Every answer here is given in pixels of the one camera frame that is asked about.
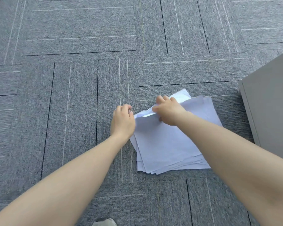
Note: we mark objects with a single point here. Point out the person's right fingers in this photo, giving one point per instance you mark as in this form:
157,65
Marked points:
160,102

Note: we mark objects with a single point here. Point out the person's left hand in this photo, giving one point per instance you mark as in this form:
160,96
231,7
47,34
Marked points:
122,123

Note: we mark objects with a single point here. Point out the stack of white papers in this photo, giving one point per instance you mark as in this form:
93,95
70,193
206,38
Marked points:
172,165

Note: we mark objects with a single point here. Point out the gray metal cabinet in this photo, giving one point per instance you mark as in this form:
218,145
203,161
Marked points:
270,105

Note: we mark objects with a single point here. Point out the person's left fingers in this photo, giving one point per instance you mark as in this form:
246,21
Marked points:
126,107

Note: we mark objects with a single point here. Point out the gray shoe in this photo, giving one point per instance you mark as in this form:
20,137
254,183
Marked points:
105,222

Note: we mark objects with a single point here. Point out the person's right forearm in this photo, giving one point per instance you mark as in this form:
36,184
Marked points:
240,167

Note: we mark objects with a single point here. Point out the person's right hand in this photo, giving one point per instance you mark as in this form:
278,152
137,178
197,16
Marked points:
171,111

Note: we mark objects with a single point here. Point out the person's left forearm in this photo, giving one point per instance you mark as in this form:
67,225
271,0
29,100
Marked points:
61,183

